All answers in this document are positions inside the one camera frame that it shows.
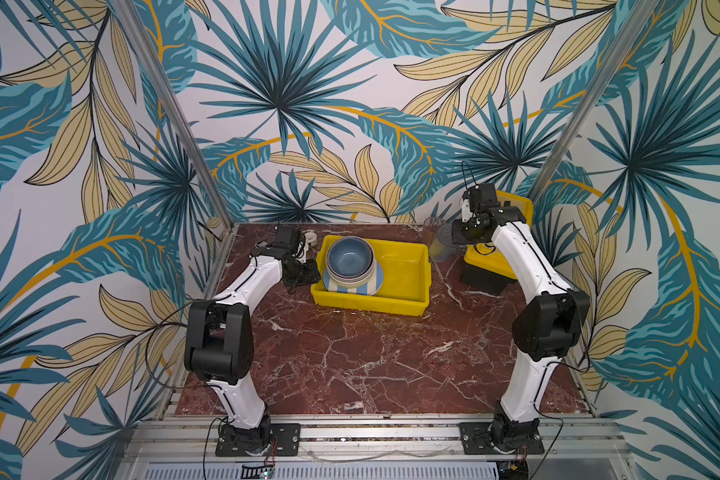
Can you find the lilac bowl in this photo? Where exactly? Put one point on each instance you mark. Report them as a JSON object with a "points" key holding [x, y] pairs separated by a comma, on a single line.
{"points": [[349, 270]]}

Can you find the aluminium corner post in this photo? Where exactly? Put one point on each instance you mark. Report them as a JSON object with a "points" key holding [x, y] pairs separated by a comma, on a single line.
{"points": [[147, 54], [602, 76]]}

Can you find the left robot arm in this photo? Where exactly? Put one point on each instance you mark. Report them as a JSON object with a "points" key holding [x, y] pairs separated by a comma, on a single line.
{"points": [[219, 344]]}

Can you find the left aluminium corner post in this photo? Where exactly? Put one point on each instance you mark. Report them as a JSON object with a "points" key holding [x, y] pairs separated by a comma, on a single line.
{"points": [[147, 54]]}

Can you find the yellow plastic bin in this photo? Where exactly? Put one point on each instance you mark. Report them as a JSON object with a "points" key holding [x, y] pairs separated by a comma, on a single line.
{"points": [[406, 285]]}

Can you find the right aluminium corner post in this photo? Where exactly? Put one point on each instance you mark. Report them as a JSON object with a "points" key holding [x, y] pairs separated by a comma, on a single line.
{"points": [[602, 76]]}

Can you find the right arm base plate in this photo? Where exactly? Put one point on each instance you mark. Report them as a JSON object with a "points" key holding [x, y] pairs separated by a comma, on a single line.
{"points": [[478, 438]]}

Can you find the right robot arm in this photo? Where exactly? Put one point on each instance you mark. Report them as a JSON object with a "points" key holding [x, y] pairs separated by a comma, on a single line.
{"points": [[543, 332]]}

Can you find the yellow black toolbox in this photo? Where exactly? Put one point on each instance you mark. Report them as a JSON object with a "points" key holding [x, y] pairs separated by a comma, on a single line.
{"points": [[484, 267]]}

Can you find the clear pink cup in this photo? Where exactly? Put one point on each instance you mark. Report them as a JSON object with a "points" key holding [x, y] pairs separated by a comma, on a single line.
{"points": [[431, 227]]}

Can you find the dark blue bowl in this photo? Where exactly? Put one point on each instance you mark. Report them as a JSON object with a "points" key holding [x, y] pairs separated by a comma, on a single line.
{"points": [[351, 246]]}

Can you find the small white jar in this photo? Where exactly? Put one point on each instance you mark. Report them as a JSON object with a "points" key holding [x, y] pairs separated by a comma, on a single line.
{"points": [[310, 238]]}

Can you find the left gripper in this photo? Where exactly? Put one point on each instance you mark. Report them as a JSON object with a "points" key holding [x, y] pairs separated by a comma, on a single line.
{"points": [[303, 268]]}

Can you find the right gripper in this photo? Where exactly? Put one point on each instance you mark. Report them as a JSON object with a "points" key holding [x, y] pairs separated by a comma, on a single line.
{"points": [[463, 229]]}

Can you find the aluminium frame rail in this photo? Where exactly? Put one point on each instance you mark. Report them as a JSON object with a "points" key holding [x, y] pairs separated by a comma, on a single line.
{"points": [[416, 446]]}

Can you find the grey translucent cup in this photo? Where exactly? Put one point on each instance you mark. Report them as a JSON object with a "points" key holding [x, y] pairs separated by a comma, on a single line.
{"points": [[441, 247]]}

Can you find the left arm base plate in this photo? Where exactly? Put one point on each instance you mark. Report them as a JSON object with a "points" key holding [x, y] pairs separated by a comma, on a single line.
{"points": [[282, 440]]}

